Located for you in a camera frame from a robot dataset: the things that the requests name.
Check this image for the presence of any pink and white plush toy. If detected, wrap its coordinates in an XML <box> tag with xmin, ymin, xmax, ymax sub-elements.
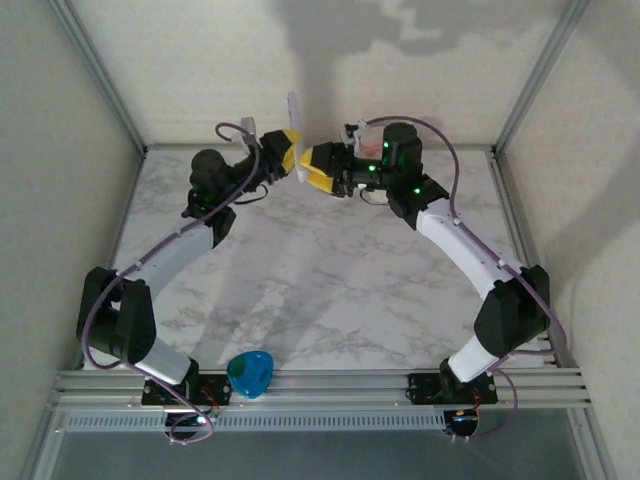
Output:
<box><xmin>358</xmin><ymin>127</ymin><xmax>392</xmax><ymax>205</ymax></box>

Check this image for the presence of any blue rounded plastic object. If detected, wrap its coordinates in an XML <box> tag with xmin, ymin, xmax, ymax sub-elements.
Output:
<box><xmin>226</xmin><ymin>350</ymin><xmax>275</xmax><ymax>400</ymax></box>

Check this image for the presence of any aluminium rear rail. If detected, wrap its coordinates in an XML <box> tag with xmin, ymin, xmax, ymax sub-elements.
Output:
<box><xmin>142</xmin><ymin>143</ymin><xmax>497</xmax><ymax>152</ymax></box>

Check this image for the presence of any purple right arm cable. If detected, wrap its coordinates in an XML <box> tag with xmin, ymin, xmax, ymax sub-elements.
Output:
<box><xmin>357</xmin><ymin>115</ymin><xmax>570</xmax><ymax>444</ymax></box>

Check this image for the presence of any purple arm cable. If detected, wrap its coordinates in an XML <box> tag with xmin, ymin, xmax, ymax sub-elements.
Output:
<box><xmin>81</xmin><ymin>121</ymin><xmax>262</xmax><ymax>447</ymax></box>
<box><xmin>357</xmin><ymin>115</ymin><xmax>570</xmax><ymax>444</ymax></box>

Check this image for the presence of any aluminium side rail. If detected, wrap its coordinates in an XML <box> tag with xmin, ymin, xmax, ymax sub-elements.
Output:
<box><xmin>487</xmin><ymin>149</ymin><xmax>560</xmax><ymax>371</ymax></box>

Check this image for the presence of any aluminium frame post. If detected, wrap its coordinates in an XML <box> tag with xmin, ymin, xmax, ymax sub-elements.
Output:
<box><xmin>491</xmin><ymin>0</ymin><xmax>592</xmax><ymax>156</ymax></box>
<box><xmin>47</xmin><ymin>0</ymin><xmax>150</xmax><ymax>155</ymax></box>

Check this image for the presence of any aluminium table edge rail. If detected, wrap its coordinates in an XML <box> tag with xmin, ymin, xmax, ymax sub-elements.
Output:
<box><xmin>47</xmin><ymin>368</ymin><xmax>592</xmax><ymax>414</ymax></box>

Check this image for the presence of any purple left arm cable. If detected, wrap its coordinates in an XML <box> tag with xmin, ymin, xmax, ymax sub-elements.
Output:
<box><xmin>81</xmin><ymin>121</ymin><xmax>262</xmax><ymax>447</ymax></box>

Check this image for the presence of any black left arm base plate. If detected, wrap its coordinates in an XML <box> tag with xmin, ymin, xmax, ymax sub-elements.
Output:
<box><xmin>141</xmin><ymin>372</ymin><xmax>234</xmax><ymax>407</ymax></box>

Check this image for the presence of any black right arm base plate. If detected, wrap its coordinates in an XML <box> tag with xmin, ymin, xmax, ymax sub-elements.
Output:
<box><xmin>407</xmin><ymin>372</ymin><xmax>500</xmax><ymax>406</ymax></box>

